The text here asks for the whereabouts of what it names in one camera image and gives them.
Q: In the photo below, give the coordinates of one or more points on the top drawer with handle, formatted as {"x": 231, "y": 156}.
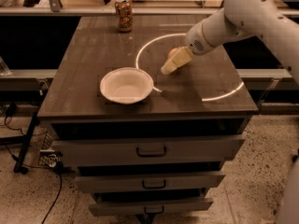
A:
{"x": 144, "y": 151}

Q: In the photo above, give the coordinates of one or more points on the middle drawer with handle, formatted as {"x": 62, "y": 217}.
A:
{"x": 128, "y": 183}

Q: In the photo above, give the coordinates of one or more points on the drawer with handle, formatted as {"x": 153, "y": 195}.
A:
{"x": 154, "y": 207}
{"x": 128, "y": 183}
{"x": 144, "y": 151}

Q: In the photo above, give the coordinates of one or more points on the wire mesh basket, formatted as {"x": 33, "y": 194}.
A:
{"x": 48, "y": 157}

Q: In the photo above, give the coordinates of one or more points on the white paper bowl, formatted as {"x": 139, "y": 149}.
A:
{"x": 126, "y": 85}

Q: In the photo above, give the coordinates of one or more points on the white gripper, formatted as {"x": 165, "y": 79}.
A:
{"x": 195, "y": 40}

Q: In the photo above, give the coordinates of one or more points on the patterned drink can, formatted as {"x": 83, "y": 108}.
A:
{"x": 124, "y": 14}

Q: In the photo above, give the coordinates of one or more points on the grey drawer cabinet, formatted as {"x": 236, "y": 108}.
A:
{"x": 204, "y": 98}

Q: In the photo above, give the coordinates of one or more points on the clear glass cup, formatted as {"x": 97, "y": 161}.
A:
{"x": 4, "y": 70}

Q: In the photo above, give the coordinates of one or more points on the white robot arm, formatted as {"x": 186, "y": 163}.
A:
{"x": 239, "y": 19}

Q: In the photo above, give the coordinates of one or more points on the black metal stand leg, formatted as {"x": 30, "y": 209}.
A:
{"x": 19, "y": 167}

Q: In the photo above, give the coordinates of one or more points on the orange fruit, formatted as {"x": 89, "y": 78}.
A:
{"x": 172, "y": 52}

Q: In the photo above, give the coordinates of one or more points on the bottom drawer with handle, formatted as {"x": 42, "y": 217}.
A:
{"x": 154, "y": 207}

